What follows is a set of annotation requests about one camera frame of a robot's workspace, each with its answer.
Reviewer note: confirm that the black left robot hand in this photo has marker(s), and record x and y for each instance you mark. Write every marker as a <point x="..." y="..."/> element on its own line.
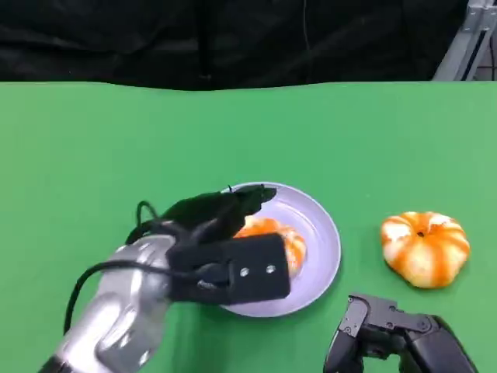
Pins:
<point x="217" y="213"/>

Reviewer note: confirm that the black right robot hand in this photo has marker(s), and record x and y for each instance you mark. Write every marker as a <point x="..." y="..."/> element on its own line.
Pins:
<point x="407" y="338"/>

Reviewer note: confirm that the orange and white toy bread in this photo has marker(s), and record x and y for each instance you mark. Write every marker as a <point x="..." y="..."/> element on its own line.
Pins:
<point x="287" y="237"/>
<point x="425" y="248"/>

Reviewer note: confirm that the green table cloth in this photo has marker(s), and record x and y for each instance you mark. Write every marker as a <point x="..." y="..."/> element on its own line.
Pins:
<point x="248" y="132"/>

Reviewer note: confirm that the lilac plate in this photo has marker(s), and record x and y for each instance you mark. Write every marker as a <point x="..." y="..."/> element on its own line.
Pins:
<point x="314" y="248"/>

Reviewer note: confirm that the black backdrop curtain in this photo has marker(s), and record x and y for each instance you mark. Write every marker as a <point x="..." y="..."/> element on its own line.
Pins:
<point x="194" y="39"/>

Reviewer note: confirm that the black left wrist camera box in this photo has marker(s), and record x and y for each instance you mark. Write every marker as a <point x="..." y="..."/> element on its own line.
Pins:
<point x="256" y="272"/>

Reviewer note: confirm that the grey metal frame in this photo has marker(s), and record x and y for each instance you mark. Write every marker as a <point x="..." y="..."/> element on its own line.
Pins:
<point x="462" y="46"/>

